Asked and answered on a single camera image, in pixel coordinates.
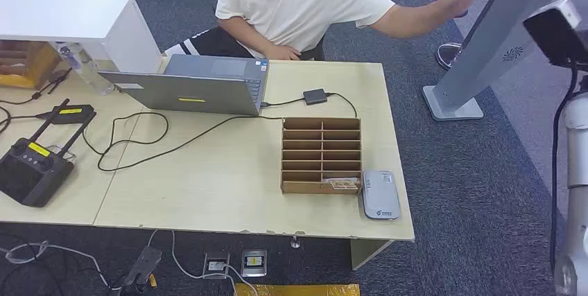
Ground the person's right hand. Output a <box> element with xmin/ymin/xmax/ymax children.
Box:
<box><xmin>261</xmin><ymin>43</ymin><xmax>302</xmax><ymax>62</ymax></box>

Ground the person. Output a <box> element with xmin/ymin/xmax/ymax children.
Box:
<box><xmin>163</xmin><ymin>0</ymin><xmax>490</xmax><ymax>62</ymax></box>

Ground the wooden card organizer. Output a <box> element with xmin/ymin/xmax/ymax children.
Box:
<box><xmin>280</xmin><ymin>117</ymin><xmax>363</xmax><ymax>195</ymax></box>

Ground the room key card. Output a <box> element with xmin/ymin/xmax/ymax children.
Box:
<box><xmin>321</xmin><ymin>172</ymin><xmax>361</xmax><ymax>191</ymax></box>

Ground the grey card reader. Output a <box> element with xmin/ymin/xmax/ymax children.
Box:
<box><xmin>358</xmin><ymin>170</ymin><xmax>401</xmax><ymax>221</ymax></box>

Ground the black USB hub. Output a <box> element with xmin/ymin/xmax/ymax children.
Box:
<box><xmin>302</xmin><ymin>88</ymin><xmax>329</xmax><ymax>106</ymax></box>

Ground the chrome stanchion base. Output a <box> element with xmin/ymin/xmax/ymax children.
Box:
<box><xmin>435</xmin><ymin>42</ymin><xmax>465</xmax><ymax>71</ymax></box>

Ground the silver kiosk stand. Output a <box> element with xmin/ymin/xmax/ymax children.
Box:
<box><xmin>422</xmin><ymin>0</ymin><xmax>582</xmax><ymax>122</ymax></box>

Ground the grey laptop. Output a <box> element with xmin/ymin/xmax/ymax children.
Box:
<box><xmin>98</xmin><ymin>53</ymin><xmax>270</xmax><ymax>117</ymax></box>

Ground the clear plastic bottle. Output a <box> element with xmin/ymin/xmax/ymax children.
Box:
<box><xmin>49</xmin><ymin>41</ymin><xmax>115</xmax><ymax>96</ymax></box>

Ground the silver floor socket cover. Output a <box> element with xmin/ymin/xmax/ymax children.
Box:
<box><xmin>241</xmin><ymin>248</ymin><xmax>268</xmax><ymax>278</ymax></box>

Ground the white shelf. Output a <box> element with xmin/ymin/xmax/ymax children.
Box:
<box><xmin>0</xmin><ymin>0</ymin><xmax>164</xmax><ymax>74</ymax></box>

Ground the beige desk leg panel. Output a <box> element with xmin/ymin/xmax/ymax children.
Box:
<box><xmin>350</xmin><ymin>238</ymin><xmax>395</xmax><ymax>271</ymax></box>

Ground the black yellow-labelled power brick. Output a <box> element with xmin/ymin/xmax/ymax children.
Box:
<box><xmin>35</xmin><ymin>104</ymin><xmax>96</xmax><ymax>125</ymax></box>

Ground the open floor socket box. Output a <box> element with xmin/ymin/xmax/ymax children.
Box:
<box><xmin>202</xmin><ymin>251</ymin><xmax>232</xmax><ymax>280</ymax></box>

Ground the yellow bag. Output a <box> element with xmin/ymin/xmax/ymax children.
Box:
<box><xmin>235</xmin><ymin>283</ymin><xmax>361</xmax><ymax>296</ymax></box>

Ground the wooden box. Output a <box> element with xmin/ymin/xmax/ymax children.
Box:
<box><xmin>0</xmin><ymin>40</ymin><xmax>60</xmax><ymax>90</ymax></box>

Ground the black remote controller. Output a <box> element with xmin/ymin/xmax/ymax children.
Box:
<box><xmin>0</xmin><ymin>98</ymin><xmax>97</xmax><ymax>209</ymax></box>

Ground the short black hub cable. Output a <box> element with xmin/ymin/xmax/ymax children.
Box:
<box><xmin>259</xmin><ymin>96</ymin><xmax>306</xmax><ymax>109</ymax></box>

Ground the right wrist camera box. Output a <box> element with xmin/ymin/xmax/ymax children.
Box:
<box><xmin>522</xmin><ymin>0</ymin><xmax>588</xmax><ymax>69</ymax></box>

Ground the long black looped cable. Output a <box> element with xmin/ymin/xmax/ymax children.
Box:
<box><xmin>81</xmin><ymin>92</ymin><xmax>358</xmax><ymax>173</ymax></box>

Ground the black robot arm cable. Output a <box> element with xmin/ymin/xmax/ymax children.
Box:
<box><xmin>548</xmin><ymin>57</ymin><xmax>580</xmax><ymax>274</ymax></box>

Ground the white floor cable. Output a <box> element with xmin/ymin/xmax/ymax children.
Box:
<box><xmin>146</xmin><ymin>229</ymin><xmax>258</xmax><ymax>296</ymax></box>
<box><xmin>0</xmin><ymin>240</ymin><xmax>111</xmax><ymax>290</ymax></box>

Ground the thin black clip cable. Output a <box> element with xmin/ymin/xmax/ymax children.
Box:
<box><xmin>0</xmin><ymin>67</ymin><xmax>74</xmax><ymax>105</ymax></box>

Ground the black power brick cable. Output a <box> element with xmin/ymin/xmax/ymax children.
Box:
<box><xmin>0</xmin><ymin>106</ymin><xmax>47</xmax><ymax>135</ymax></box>

